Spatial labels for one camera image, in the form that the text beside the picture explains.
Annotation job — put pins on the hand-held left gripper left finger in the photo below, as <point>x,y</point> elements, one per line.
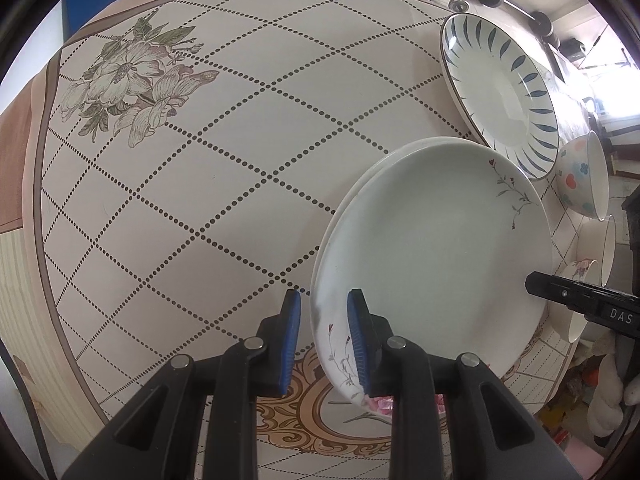
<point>291,340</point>

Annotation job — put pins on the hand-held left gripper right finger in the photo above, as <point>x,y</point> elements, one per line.
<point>357,340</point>

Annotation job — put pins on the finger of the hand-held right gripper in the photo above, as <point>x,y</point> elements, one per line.
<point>575,296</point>

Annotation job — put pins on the white bowl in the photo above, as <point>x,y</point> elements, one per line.
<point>572,324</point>

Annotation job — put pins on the pink floral bowl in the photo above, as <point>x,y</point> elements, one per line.
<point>582,267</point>

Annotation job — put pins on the white plate with sprig print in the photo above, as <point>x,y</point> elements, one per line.
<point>430,250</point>

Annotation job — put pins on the plain white plate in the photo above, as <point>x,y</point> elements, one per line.
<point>357,187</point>

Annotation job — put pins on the blue leaf pattern plate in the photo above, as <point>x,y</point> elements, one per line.
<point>500,85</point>

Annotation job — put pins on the floral checked tablecloth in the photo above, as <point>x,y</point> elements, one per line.
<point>240,160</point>

